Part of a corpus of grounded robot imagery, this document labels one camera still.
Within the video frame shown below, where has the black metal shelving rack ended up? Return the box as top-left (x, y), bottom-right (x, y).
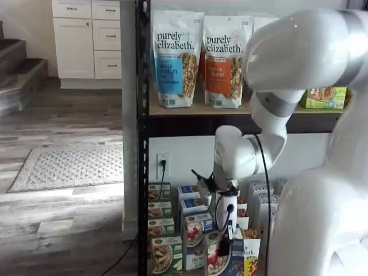
top-left (136, 0), bottom-right (350, 276)

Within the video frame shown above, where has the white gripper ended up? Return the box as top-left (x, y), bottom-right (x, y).
top-left (214, 194), bottom-right (239, 257)

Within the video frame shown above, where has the white drawer cabinet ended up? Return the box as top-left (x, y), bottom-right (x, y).
top-left (51, 0), bottom-right (123, 90)

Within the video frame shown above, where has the blue and white oatmeal box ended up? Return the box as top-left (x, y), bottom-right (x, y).
top-left (183, 213), bottom-right (214, 272)
top-left (203, 231), bottom-right (246, 276)
top-left (179, 198), bottom-right (209, 216)
top-left (177, 185), bottom-right (202, 202)

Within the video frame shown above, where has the orange label granola bag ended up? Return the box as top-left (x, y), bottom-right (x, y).
top-left (203, 15), bottom-right (254, 110)

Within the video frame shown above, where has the wooden shelf board with bags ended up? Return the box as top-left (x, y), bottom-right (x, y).
top-left (149, 94), bottom-right (343, 116)

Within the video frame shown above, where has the thick black gripper cable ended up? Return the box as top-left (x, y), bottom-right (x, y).
top-left (216, 188), bottom-right (234, 235)

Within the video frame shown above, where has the blue label granola bag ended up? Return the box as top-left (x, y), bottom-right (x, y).
top-left (152, 10), bottom-right (205, 109)

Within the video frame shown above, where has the grey patterned rug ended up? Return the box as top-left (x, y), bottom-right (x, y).
top-left (7, 144), bottom-right (125, 194)

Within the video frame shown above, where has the black plug with cord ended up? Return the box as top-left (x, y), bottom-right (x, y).
top-left (159, 159), bottom-right (168, 185)

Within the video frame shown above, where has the green oatmeal box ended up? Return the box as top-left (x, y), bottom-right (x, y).
top-left (148, 201), bottom-right (173, 221)
top-left (148, 217), bottom-right (175, 238)
top-left (151, 235), bottom-right (183, 275)
top-left (148, 182), bottom-right (171, 204)

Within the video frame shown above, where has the white wall outlet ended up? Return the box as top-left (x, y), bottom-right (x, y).
top-left (156, 152), bottom-right (171, 180)

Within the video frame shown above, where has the dark wooden staircase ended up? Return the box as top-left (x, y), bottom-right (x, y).
top-left (0, 20), bottom-right (49, 117)

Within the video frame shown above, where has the thin black floor cord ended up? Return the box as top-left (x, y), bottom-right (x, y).
top-left (102, 231), bottom-right (139, 274)

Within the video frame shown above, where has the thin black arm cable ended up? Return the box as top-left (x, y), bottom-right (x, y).
top-left (243, 132), bottom-right (272, 276)

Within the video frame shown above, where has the white granola pouch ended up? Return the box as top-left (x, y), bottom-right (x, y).
top-left (149, 47), bottom-right (158, 94)

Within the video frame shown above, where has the green Bobo's oat bites box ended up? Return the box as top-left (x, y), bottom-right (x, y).
top-left (298, 86), bottom-right (349, 110)

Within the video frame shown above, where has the red label granola bag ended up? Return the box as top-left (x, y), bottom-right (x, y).
top-left (252, 16), bottom-right (281, 34)

